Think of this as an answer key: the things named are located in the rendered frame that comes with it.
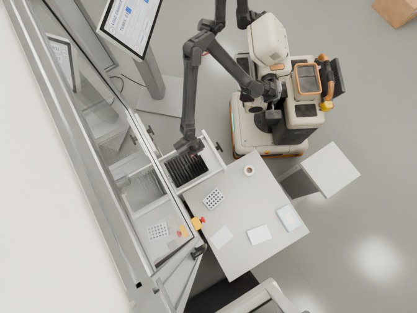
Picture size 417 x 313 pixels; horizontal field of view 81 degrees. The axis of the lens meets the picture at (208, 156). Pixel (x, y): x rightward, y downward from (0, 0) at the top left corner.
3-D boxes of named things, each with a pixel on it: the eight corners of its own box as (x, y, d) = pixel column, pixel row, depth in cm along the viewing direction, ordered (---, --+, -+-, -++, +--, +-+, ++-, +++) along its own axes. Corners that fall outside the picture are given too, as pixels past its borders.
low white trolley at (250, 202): (242, 171, 240) (255, 149, 166) (278, 228, 225) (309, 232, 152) (190, 200, 233) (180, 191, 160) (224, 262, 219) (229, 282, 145)
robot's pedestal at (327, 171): (296, 164, 240) (332, 138, 167) (316, 189, 234) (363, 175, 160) (272, 181, 237) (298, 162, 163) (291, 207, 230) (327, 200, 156)
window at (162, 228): (127, 109, 150) (-11, -70, 58) (194, 236, 130) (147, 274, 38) (126, 110, 150) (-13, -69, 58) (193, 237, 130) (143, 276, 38)
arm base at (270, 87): (278, 97, 127) (275, 76, 130) (268, 92, 122) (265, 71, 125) (265, 104, 133) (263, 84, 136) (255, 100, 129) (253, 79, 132)
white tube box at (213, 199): (216, 188, 160) (216, 187, 156) (224, 197, 158) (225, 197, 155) (201, 200, 158) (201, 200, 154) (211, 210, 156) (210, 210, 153)
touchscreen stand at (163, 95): (191, 81, 267) (178, -1, 168) (182, 118, 255) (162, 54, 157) (147, 73, 270) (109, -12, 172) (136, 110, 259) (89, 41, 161)
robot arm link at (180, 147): (192, 131, 118) (185, 123, 124) (172, 144, 116) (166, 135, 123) (201, 148, 126) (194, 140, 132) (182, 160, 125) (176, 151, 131)
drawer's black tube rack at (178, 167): (195, 148, 159) (194, 145, 153) (208, 171, 155) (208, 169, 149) (165, 164, 157) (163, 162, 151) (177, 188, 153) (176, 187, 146)
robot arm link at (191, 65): (204, 47, 97) (193, 42, 105) (190, 47, 95) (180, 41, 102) (196, 141, 121) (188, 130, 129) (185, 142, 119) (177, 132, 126)
